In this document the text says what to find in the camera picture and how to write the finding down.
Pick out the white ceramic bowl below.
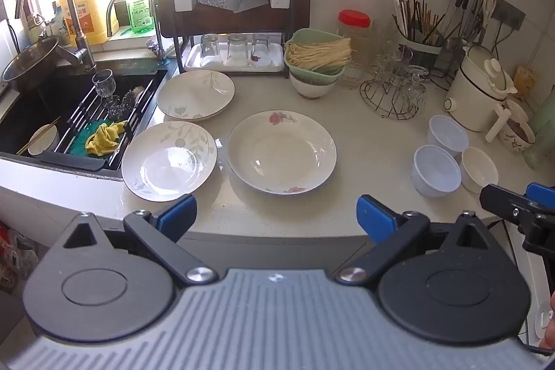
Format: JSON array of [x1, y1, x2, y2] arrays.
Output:
[[459, 146, 498, 195]]

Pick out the white plate grey leaf pattern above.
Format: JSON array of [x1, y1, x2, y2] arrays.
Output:
[[120, 121, 217, 203]]

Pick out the translucent plastic bowl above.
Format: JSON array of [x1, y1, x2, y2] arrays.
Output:
[[427, 115, 469, 159], [411, 145, 462, 198]]

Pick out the white plate leaf flower pattern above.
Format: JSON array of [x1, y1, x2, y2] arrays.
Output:
[[157, 69, 235, 121]]

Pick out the tall steel kitchen faucet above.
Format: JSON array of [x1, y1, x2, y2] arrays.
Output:
[[14, 0, 97, 71]]

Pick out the person's right hand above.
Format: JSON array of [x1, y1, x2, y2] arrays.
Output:
[[540, 293, 555, 350]]

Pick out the floral bowl with brown food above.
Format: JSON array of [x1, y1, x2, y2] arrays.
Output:
[[498, 113, 535, 153]]

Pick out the yellow cloth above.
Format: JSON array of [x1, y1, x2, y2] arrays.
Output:
[[85, 121, 126, 157]]

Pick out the white electric cooking pot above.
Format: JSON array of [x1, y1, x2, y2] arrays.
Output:
[[444, 45, 518, 132]]

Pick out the roll-up sink drying rack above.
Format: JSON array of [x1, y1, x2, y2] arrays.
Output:
[[50, 69, 168, 172]]

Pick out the green sunflower mat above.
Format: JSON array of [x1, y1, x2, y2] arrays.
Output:
[[68, 120, 108, 158]]

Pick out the steel wool scrubber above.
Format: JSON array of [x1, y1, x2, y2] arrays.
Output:
[[119, 90, 137, 117]]

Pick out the white plate pink roses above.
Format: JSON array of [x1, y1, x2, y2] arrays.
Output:
[[227, 110, 338, 196]]

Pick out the dish brush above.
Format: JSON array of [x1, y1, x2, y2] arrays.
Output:
[[133, 86, 145, 98]]

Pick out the bowl with chopsticks in sink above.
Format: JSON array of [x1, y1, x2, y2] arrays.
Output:
[[17, 117, 60, 157]]

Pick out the crystal wine glass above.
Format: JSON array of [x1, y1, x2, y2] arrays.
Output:
[[92, 69, 120, 109]]

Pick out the green chopstick holder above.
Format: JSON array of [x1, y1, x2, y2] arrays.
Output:
[[396, 31, 450, 71]]

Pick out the white bowl under basket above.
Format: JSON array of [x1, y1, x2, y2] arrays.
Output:
[[290, 74, 337, 100]]

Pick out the small steel faucet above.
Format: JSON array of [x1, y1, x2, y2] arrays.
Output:
[[105, 0, 171, 66]]

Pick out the white drip tray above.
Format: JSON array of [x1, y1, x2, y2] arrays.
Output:
[[183, 41, 285, 74]]

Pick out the upturned glass left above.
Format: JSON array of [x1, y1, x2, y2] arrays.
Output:
[[200, 34, 219, 58]]

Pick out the upturned glass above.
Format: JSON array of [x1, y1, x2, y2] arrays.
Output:
[[226, 33, 247, 66], [250, 33, 271, 66], [200, 34, 219, 58]]

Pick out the dry noodles bundle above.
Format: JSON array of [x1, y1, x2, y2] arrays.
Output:
[[285, 37, 351, 71]]

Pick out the green basket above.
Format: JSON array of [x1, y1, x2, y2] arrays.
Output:
[[284, 28, 352, 85]]

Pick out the upturned glass middle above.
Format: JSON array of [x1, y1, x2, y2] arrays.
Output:
[[226, 33, 247, 66]]

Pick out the upturned glass right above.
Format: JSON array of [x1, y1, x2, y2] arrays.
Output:
[[250, 33, 271, 66]]

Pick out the dark pan with lid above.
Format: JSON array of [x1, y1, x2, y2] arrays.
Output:
[[1, 37, 85, 93]]

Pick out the green dish soap bottle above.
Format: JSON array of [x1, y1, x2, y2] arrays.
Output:
[[126, 0, 154, 34]]

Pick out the red lid plastic jar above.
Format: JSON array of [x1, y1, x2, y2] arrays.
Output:
[[337, 9, 372, 69]]

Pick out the yellow detergent jug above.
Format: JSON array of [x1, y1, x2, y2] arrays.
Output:
[[74, 0, 110, 46]]

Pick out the wire glass holder rack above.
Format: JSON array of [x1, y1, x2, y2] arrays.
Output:
[[358, 45, 429, 120]]

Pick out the black wall socket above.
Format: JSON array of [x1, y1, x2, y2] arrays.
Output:
[[492, 0, 526, 31]]

